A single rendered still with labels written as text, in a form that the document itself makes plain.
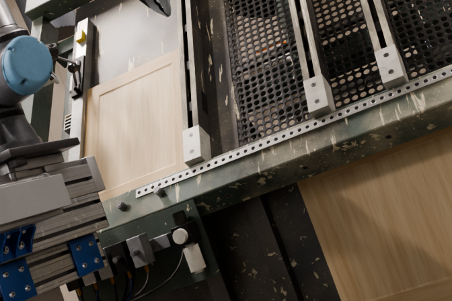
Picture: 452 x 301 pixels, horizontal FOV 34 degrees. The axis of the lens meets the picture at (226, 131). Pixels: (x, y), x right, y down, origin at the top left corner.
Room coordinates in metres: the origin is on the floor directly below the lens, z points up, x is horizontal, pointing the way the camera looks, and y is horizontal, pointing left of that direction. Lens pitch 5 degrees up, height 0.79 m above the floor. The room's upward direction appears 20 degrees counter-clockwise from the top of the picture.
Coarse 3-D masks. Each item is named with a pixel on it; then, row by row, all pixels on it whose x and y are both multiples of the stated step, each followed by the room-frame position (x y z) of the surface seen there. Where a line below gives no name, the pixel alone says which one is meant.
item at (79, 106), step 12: (84, 48) 2.90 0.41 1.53; (84, 72) 2.83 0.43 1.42; (84, 84) 2.80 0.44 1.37; (84, 96) 2.77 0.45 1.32; (72, 108) 2.75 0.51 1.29; (84, 108) 2.74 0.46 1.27; (72, 120) 2.72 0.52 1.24; (84, 120) 2.71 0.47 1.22; (72, 132) 2.68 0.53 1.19; (84, 132) 2.68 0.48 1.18; (72, 156) 2.62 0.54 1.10
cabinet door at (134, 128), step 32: (160, 64) 2.66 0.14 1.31; (96, 96) 2.75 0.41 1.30; (128, 96) 2.67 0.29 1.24; (160, 96) 2.58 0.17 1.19; (96, 128) 2.66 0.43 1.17; (128, 128) 2.58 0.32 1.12; (160, 128) 2.50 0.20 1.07; (96, 160) 2.58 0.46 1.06; (128, 160) 2.50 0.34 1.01; (160, 160) 2.43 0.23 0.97
